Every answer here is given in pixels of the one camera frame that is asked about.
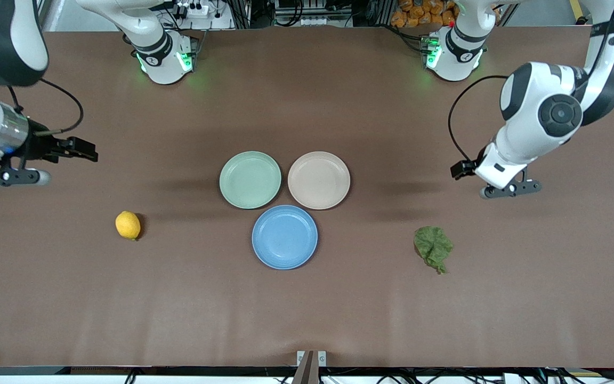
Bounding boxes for green lettuce leaf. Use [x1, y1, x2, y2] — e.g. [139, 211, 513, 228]
[413, 226, 454, 275]

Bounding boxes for yellow lemon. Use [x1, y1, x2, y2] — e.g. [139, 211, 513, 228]
[115, 210, 142, 241]

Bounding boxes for beige plate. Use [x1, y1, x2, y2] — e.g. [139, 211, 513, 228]
[287, 151, 351, 211]

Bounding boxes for bag of oranges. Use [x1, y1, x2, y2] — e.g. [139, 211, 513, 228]
[391, 0, 459, 28]

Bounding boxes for green plate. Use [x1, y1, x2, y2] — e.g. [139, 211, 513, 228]
[219, 151, 282, 210]

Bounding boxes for white power strip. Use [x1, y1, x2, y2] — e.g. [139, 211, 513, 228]
[175, 2, 209, 18]

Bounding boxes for blue plate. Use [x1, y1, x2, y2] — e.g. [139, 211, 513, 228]
[252, 205, 319, 270]

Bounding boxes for brown bar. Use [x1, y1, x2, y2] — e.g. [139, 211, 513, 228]
[292, 350, 320, 384]

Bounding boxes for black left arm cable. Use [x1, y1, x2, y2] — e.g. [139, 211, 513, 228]
[448, 75, 510, 167]

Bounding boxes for small metal table bracket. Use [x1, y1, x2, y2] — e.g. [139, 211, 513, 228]
[296, 350, 327, 367]

